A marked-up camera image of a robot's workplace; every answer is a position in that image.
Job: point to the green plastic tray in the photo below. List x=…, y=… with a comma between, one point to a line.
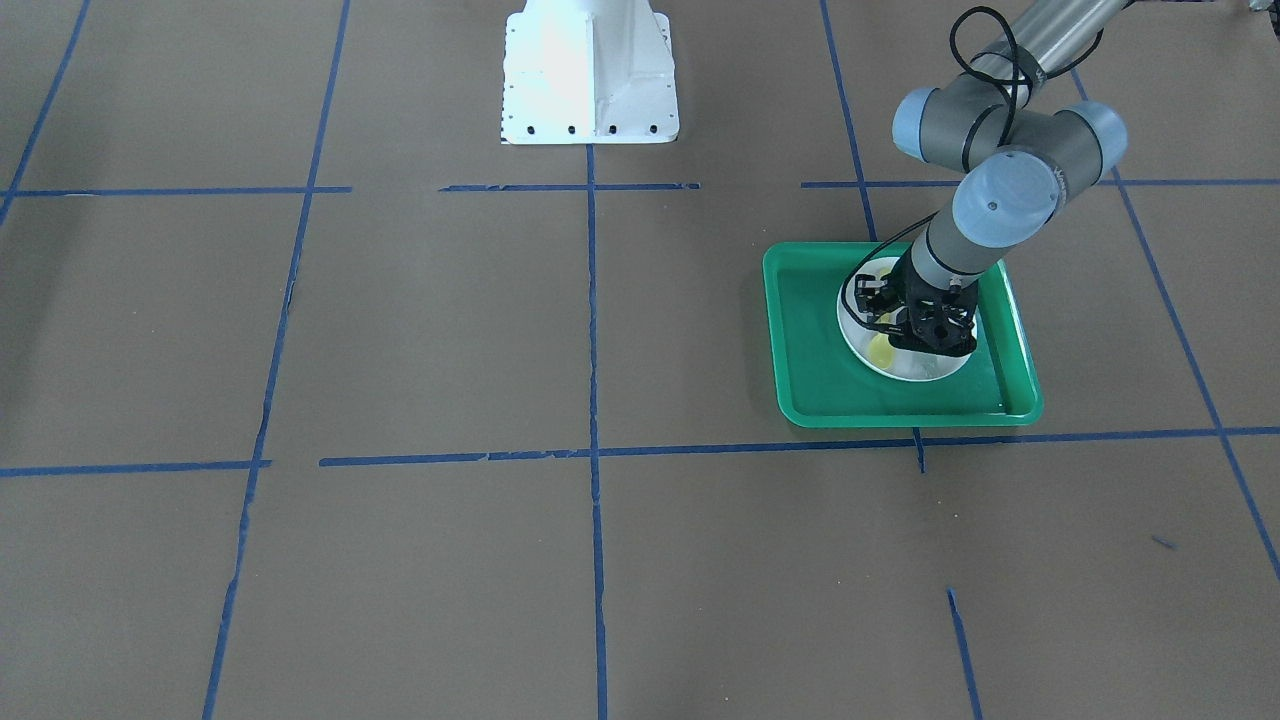
x=821, y=383

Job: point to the white round plate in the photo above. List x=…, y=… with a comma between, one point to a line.
x=910, y=366

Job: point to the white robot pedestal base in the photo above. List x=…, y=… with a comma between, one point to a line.
x=580, y=72

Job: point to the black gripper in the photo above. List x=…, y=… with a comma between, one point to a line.
x=901, y=302

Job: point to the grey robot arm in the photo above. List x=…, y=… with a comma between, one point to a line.
x=1020, y=169

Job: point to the yellow plastic spoon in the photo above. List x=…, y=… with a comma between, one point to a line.
x=880, y=352

